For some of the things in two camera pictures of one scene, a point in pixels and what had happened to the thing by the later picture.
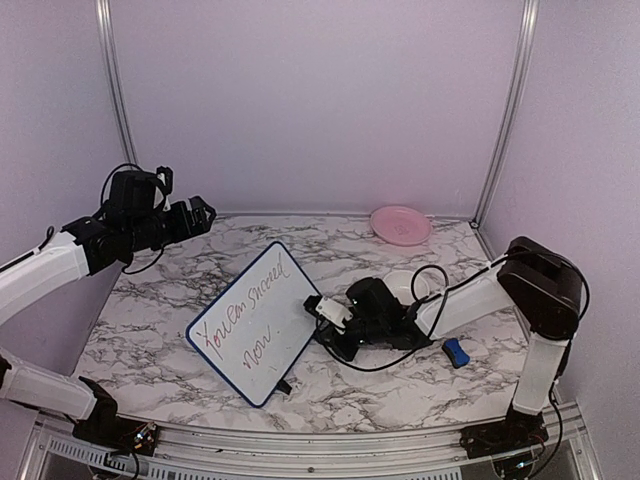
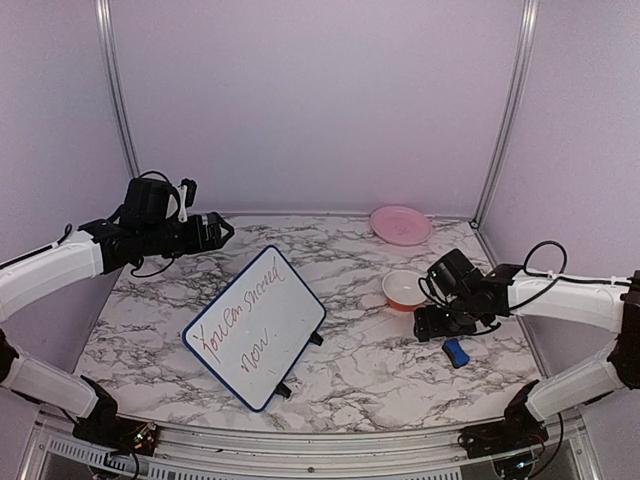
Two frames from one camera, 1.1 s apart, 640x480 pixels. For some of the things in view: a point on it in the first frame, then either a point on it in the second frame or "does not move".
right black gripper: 347,353 → 427,326
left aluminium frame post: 115,80 does not move
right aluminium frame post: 529,17 does not move
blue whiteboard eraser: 456,353 does not move
